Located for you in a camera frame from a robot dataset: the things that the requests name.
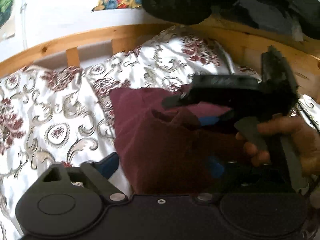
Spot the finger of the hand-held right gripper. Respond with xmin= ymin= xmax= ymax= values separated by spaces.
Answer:
xmin=161 ymin=92 xmax=237 ymax=112
xmin=192 ymin=110 xmax=237 ymax=128

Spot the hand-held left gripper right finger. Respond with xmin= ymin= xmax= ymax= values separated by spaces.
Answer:
xmin=196 ymin=155 xmax=250 ymax=202

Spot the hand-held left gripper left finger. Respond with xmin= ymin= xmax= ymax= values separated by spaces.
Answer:
xmin=41 ymin=152 xmax=129 ymax=203

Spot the maroon long-sleeve sweater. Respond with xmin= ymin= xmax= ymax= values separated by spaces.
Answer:
xmin=109 ymin=84 xmax=250 ymax=196

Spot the person's right hand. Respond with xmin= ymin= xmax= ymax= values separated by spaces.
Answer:
xmin=236 ymin=116 xmax=320 ymax=181

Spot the floral satin bedspread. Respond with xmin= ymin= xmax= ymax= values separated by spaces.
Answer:
xmin=0 ymin=25 xmax=320 ymax=240

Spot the black padded jacket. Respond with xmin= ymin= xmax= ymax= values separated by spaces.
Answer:
xmin=139 ymin=0 xmax=320 ymax=42

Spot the wooden bed frame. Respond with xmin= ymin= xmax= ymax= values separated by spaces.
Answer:
xmin=0 ymin=17 xmax=320 ymax=83

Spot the blond cartoon figure wall poster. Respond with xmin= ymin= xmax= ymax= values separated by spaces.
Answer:
xmin=0 ymin=0 xmax=18 ymax=38

